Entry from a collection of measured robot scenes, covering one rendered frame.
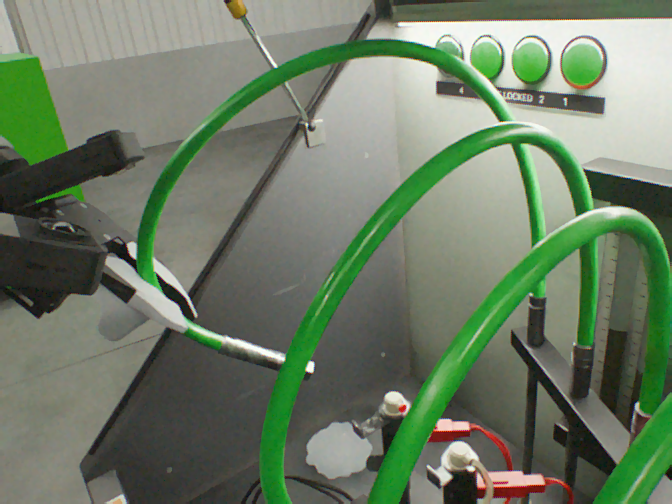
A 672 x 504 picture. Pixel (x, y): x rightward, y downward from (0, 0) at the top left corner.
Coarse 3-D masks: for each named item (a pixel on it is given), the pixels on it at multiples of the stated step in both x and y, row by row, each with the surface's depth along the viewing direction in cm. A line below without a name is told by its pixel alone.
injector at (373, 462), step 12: (408, 408) 49; (396, 420) 49; (384, 432) 50; (396, 432) 49; (384, 444) 51; (372, 456) 50; (384, 456) 51; (372, 468) 50; (408, 480) 53; (408, 492) 54
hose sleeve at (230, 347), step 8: (224, 336) 52; (224, 344) 51; (232, 344) 51; (240, 344) 52; (248, 344) 52; (224, 352) 51; (232, 352) 51; (240, 352) 52; (248, 352) 52; (256, 352) 52; (264, 352) 53; (272, 352) 53; (280, 352) 54; (248, 360) 52; (256, 360) 52; (264, 360) 53; (272, 360) 53; (280, 360) 53; (272, 368) 53
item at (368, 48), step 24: (336, 48) 43; (360, 48) 43; (384, 48) 43; (408, 48) 44; (432, 48) 44; (288, 72) 42; (456, 72) 46; (240, 96) 43; (480, 96) 47; (216, 120) 43; (504, 120) 48; (192, 144) 43; (168, 168) 44; (528, 168) 51; (168, 192) 44; (528, 192) 52; (144, 216) 45; (144, 240) 45; (144, 264) 46; (192, 336) 50; (216, 336) 51
